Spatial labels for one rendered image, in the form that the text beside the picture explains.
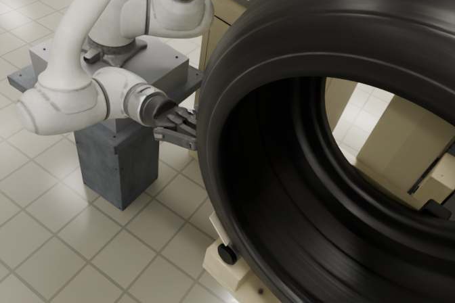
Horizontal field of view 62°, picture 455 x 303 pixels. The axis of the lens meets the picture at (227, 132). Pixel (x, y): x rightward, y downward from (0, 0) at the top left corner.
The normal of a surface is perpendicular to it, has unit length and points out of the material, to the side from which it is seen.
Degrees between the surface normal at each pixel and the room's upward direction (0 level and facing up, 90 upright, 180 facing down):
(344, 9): 48
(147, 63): 4
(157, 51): 4
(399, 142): 90
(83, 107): 73
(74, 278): 0
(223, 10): 90
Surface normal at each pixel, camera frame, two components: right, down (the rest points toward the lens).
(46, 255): 0.15, -0.69
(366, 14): -0.54, -0.32
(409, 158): -0.67, 0.46
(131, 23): 0.23, 0.77
